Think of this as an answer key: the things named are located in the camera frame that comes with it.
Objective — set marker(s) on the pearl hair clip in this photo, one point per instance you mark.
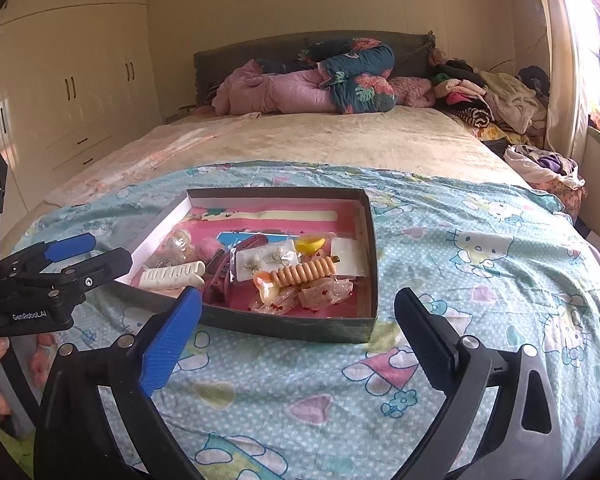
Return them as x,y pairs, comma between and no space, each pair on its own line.
172,250

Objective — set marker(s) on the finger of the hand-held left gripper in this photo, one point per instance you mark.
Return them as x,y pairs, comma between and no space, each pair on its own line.
70,249
100,267

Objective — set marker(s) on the orange spiral hair clip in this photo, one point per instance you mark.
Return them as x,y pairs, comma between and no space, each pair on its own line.
305,270

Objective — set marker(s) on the yellow hair clip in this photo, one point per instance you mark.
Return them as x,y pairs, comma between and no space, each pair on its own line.
310,246

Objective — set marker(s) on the white card packet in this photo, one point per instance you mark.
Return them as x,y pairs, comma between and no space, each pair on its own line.
349,257

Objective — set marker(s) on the pile of clothes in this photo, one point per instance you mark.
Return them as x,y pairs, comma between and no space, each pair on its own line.
505,95

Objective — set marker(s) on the grey cardboard box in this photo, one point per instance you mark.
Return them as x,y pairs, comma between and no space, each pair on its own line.
280,327

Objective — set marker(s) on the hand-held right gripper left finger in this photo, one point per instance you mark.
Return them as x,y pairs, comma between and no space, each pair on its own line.
172,340

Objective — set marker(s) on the cream wardrobe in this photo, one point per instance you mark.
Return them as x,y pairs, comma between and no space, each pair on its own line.
55,85

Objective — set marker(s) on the white earring card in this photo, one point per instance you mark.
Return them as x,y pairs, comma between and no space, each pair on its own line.
265,260

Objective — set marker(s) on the cartoon printed blanket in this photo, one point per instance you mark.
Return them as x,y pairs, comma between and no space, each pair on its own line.
480,310

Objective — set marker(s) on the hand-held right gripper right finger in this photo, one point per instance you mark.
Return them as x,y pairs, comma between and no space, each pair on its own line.
430,340

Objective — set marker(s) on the grey headboard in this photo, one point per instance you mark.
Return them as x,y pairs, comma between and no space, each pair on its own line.
240,52

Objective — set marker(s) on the person's green clothing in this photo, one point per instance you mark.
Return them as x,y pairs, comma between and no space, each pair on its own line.
12,447

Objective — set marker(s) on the maroon hair clip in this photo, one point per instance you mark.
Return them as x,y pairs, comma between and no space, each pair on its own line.
217,280

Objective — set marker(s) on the beige bedspread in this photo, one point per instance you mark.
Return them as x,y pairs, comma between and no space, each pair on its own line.
330,145

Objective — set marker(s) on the cream curtain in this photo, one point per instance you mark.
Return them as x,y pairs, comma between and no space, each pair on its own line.
565,85

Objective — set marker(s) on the orange white bone hair clip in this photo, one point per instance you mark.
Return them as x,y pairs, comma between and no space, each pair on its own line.
270,285

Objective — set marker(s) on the white claw hair clip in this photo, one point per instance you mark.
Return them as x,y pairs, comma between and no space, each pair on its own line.
170,275

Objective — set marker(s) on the dark floral quilt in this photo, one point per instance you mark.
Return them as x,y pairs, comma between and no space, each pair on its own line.
360,95

